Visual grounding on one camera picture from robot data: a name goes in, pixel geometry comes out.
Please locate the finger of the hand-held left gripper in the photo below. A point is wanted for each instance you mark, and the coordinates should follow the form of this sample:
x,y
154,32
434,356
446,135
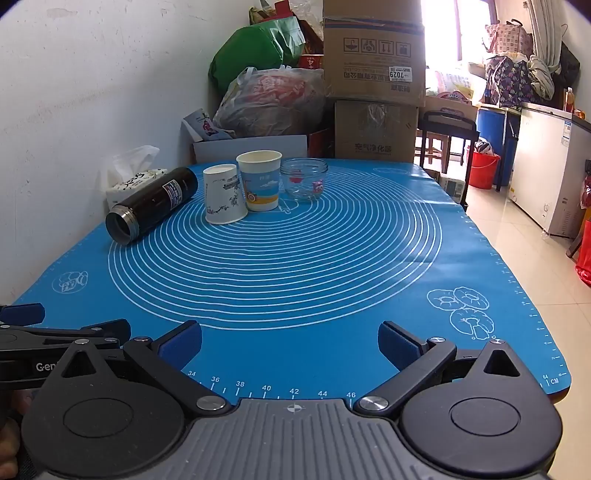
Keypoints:
x,y
25,314
115,328

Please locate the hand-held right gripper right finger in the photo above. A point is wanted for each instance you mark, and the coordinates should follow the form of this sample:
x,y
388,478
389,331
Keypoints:
x,y
396,345

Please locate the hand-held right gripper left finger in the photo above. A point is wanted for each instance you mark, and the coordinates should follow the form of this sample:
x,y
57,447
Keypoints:
x,y
182,345

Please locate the blue print paper cup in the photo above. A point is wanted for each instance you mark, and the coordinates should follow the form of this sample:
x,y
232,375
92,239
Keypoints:
x,y
261,184

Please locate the white floral paper cup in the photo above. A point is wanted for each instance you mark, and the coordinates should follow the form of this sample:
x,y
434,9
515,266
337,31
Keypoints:
x,y
225,198

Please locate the person's left hand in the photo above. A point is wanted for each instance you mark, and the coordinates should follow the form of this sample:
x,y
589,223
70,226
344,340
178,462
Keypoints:
x,y
8,445

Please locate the blue silicone baking mat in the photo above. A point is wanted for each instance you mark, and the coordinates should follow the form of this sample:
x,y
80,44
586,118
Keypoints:
x,y
300,258

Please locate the black thermos bottle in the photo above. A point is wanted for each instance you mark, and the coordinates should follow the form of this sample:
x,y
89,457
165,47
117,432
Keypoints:
x,y
152,199

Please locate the white tissue pack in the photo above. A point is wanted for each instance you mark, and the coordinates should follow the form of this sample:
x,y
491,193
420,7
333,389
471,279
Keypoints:
x,y
134,183

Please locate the clear glass jar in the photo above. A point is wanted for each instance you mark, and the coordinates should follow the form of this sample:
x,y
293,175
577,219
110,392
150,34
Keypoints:
x,y
303,182

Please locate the red plastic bucket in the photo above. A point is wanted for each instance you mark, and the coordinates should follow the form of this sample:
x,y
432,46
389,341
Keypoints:
x,y
482,171

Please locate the wooden stool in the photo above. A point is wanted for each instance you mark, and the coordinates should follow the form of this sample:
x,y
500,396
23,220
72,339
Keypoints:
x,y
431,147

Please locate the small cardboard box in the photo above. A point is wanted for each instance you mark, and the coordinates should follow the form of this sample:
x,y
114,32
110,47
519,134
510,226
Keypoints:
x,y
374,134

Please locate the flat white box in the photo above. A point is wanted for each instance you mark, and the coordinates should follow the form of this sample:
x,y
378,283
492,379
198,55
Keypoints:
x,y
258,146

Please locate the red box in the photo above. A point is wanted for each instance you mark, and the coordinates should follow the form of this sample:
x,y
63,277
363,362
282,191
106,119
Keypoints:
x,y
321,143

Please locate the white floral carton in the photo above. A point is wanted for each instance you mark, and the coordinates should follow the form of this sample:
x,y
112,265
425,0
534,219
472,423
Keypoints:
x,y
203,127

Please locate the dark wooden table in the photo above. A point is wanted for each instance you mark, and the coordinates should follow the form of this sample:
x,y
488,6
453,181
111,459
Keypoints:
x,y
450,122

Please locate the blue plastic barrel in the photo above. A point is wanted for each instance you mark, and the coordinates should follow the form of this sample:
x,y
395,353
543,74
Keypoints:
x,y
489,134

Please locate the white chest freezer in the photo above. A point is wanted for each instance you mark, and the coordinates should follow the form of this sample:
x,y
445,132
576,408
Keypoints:
x,y
540,161

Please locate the clear plastic bag red contents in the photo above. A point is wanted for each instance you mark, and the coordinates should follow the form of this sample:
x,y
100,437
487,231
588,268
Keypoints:
x,y
272,101

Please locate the large cardboard box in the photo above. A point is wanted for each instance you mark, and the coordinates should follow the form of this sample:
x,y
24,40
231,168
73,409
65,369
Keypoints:
x,y
369,69

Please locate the purple patterned bag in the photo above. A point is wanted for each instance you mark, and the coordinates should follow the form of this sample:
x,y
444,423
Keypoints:
x,y
508,79

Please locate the green bag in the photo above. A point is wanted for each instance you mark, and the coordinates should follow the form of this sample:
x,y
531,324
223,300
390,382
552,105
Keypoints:
x,y
258,50

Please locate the grey cloth bundle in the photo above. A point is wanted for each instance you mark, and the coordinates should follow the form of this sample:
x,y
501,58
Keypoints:
x,y
541,76

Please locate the black garment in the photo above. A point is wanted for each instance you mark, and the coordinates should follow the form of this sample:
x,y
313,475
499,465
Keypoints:
x,y
567,69

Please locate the pink checked bag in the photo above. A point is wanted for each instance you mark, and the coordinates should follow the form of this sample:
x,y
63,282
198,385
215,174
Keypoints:
x,y
510,39

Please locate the white curtain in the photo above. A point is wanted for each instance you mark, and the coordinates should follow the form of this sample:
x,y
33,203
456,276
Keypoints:
x,y
545,27

